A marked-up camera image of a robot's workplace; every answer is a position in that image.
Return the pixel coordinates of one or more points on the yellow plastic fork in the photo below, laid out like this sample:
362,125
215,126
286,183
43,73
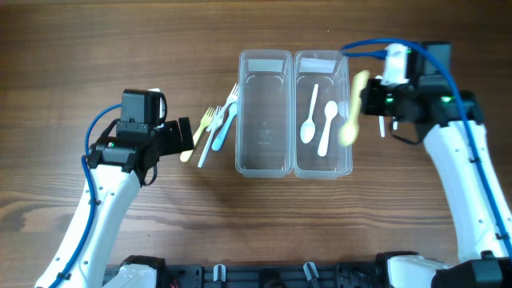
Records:
204,123

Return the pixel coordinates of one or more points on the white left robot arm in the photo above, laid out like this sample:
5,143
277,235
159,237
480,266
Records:
115,168

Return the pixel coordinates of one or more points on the long white plastic fork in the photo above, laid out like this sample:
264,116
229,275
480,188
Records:
210,138

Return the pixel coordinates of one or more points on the short white plastic fork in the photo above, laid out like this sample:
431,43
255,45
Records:
232,97

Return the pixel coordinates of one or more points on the thick white plastic spoon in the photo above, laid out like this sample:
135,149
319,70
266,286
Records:
331,110

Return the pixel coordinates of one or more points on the light blue plastic fork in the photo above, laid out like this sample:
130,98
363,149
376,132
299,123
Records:
219,140

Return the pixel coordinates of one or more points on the yellow plastic spoon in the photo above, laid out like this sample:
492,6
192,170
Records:
349,131

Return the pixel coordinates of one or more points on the clear plastic container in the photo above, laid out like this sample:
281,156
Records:
264,133
330,70

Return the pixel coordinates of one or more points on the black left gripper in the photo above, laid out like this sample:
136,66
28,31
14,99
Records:
174,143

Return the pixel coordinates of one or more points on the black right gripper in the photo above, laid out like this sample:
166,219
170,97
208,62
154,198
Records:
369,98

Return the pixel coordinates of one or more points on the thin white plastic spoon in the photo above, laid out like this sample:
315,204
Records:
308,127

